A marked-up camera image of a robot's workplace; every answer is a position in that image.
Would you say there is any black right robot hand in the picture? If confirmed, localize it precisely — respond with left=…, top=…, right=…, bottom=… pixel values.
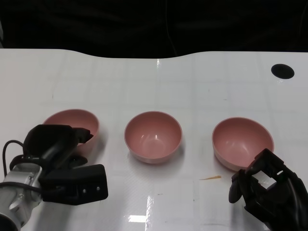
left=228, top=148, right=308, bottom=231

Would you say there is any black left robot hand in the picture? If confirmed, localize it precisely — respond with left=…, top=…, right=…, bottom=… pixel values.
left=24, top=124, right=94, bottom=172

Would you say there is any pink plastic bowl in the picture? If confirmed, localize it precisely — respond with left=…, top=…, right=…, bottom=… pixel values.
left=42, top=109, right=100, bottom=155
left=124, top=111, right=183, bottom=165
left=211, top=117, right=275, bottom=172

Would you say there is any black backdrop curtain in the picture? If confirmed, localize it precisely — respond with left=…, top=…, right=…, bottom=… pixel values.
left=0, top=0, right=308, bottom=59

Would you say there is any round black table grommet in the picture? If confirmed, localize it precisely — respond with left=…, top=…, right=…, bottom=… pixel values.
left=270, top=64, right=295, bottom=79

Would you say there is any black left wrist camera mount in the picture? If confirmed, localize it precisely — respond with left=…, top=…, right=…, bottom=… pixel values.
left=38, top=164, right=108, bottom=205

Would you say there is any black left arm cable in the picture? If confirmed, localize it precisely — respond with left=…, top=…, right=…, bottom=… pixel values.
left=0, top=140, right=43, bottom=193

